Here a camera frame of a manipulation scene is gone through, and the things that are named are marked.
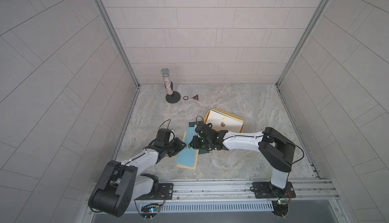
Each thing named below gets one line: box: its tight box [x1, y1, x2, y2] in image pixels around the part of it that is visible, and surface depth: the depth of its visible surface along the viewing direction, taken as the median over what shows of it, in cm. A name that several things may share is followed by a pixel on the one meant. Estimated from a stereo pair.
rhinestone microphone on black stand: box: [160, 67, 181, 104], surface depth 93 cm
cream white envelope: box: [205, 109, 244, 133], surface depth 93 cm
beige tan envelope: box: [176, 130, 200, 170], surface depth 82 cm
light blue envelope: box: [175, 126, 197, 168], surface depth 83 cm
